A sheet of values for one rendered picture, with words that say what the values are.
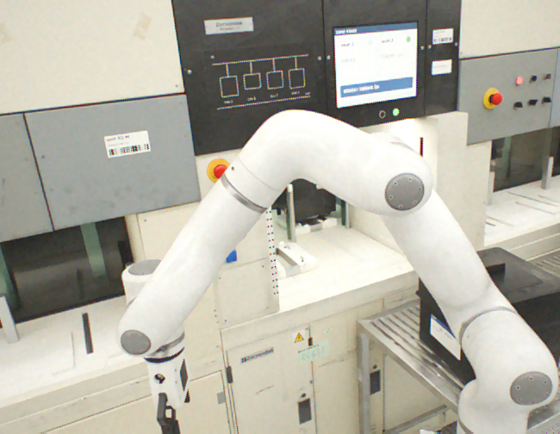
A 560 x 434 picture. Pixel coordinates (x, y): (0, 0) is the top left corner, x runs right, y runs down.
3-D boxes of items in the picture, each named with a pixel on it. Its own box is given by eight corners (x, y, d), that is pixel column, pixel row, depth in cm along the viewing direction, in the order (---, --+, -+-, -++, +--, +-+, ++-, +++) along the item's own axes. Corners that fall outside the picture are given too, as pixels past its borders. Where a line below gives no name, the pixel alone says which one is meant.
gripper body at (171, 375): (177, 360, 80) (187, 412, 84) (188, 325, 90) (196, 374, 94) (133, 362, 80) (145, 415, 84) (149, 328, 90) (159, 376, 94)
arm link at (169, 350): (177, 347, 80) (181, 362, 81) (188, 319, 88) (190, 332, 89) (128, 350, 80) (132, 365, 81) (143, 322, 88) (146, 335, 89)
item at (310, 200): (290, 231, 203) (285, 158, 192) (271, 217, 220) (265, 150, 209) (339, 218, 211) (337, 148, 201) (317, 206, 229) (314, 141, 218)
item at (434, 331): (417, 336, 149) (418, 288, 143) (491, 316, 156) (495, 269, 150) (475, 393, 124) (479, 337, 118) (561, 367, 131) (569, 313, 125)
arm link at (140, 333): (267, 233, 65) (146, 375, 73) (270, 197, 80) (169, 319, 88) (214, 194, 63) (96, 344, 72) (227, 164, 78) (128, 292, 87)
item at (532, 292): (478, 347, 118) (482, 301, 113) (413, 293, 144) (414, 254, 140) (574, 320, 125) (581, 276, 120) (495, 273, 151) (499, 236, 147)
